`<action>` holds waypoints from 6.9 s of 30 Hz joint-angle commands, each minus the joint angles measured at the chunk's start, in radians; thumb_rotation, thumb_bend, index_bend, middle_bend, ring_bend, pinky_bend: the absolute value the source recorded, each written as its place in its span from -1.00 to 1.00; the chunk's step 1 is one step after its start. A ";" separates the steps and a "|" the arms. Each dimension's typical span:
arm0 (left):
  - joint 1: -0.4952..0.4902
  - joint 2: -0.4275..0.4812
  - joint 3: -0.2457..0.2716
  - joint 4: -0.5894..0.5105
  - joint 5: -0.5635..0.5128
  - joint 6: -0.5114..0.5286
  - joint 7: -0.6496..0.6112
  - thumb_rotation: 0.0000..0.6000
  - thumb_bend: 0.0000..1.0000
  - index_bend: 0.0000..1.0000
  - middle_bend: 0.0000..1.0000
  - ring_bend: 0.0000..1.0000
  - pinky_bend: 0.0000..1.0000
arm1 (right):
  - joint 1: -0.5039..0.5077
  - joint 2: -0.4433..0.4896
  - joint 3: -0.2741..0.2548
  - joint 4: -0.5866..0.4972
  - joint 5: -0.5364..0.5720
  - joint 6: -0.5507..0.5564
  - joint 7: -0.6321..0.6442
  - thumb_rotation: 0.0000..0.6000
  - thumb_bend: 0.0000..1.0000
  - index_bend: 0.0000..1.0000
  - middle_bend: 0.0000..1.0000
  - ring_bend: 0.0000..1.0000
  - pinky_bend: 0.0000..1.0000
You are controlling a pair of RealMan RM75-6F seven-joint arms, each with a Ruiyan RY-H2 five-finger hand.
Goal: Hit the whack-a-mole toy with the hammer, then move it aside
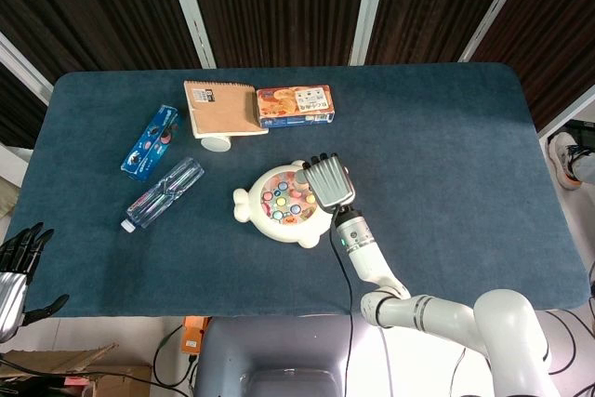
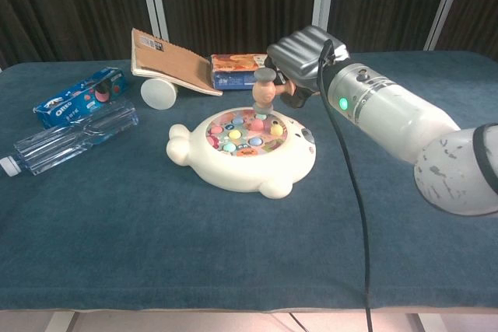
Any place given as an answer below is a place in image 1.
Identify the clear plastic water bottle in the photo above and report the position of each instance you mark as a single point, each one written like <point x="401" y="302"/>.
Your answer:
<point x="165" y="194"/>

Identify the blue Oreo box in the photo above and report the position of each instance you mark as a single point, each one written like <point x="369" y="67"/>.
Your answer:
<point x="151" y="143"/>

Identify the blue table cloth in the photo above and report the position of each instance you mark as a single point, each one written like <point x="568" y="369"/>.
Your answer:
<point x="418" y="174"/>

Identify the orange cookie box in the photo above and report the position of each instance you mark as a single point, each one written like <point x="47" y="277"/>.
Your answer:
<point x="293" y="104"/>

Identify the cardboard box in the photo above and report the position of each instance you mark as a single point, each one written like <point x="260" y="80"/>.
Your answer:
<point x="116" y="380"/>

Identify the brown spiral notebook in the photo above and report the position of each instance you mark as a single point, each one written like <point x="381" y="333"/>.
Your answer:
<point x="223" y="109"/>

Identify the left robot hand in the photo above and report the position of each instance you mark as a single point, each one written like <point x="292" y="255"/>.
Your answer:
<point x="11" y="285"/>

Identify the grey robot torso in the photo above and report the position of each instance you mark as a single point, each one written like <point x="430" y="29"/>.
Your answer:
<point x="279" y="350"/>

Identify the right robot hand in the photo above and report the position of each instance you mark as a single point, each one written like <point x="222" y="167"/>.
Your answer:
<point x="330" y="183"/>

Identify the white round cap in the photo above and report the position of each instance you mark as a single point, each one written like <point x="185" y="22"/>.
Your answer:
<point x="215" y="144"/>

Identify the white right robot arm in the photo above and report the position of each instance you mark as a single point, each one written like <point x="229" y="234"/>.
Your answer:
<point x="502" y="318"/>

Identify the white partition post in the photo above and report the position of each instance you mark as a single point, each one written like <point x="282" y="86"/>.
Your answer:
<point x="188" y="6"/>
<point x="369" y="6"/>
<point x="23" y="67"/>
<point x="567" y="118"/>
<point x="497" y="6"/>

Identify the cream whack-a-mole toy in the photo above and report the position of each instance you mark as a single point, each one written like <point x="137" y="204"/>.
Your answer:
<point x="279" y="222"/>

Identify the white sneaker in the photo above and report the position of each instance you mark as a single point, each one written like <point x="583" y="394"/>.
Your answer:
<point x="562" y="160"/>

